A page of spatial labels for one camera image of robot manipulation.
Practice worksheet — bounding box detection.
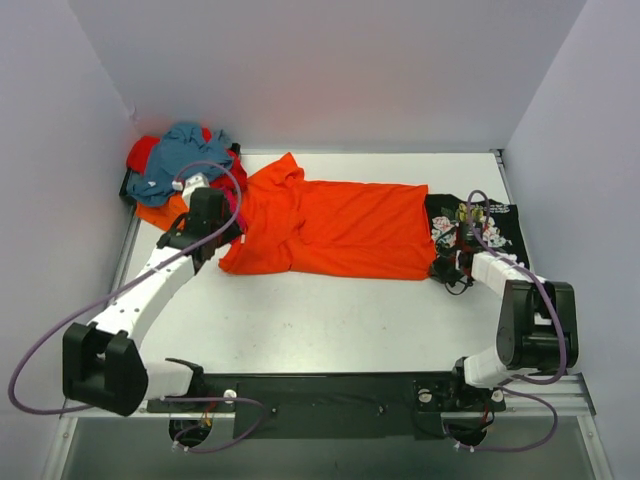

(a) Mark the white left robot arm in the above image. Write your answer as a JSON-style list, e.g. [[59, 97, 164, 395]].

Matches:
[[62, 187, 241, 416]]

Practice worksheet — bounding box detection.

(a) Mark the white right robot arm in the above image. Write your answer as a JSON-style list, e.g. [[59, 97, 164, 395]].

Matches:
[[431, 223, 579, 409]]

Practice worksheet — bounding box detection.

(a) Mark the pink t-shirt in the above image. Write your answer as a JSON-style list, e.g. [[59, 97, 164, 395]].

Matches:
[[224, 189, 247, 234]]

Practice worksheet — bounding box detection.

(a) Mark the light orange t-shirt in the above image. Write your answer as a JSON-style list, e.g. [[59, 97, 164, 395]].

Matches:
[[135, 194, 189, 231]]

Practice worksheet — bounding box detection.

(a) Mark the black floral t-shirt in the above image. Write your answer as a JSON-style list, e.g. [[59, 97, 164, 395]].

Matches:
[[425, 194, 530, 267]]

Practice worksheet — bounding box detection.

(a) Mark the blue t-shirt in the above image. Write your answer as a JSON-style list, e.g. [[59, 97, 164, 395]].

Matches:
[[126, 122, 233, 207]]

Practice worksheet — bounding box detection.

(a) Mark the red t-shirt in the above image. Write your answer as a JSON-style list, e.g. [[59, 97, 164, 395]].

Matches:
[[126, 126, 247, 191]]

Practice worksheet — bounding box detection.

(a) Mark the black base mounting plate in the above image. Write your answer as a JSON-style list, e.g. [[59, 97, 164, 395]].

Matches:
[[147, 371, 506, 446]]

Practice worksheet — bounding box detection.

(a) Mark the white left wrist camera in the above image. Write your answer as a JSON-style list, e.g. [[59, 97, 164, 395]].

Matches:
[[172, 173, 209, 203]]

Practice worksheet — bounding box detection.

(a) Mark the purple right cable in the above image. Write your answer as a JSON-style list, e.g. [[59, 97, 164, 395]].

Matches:
[[444, 189, 569, 454]]

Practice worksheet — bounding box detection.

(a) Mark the aluminium front rail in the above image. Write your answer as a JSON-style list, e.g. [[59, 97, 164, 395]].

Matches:
[[59, 372, 599, 420]]

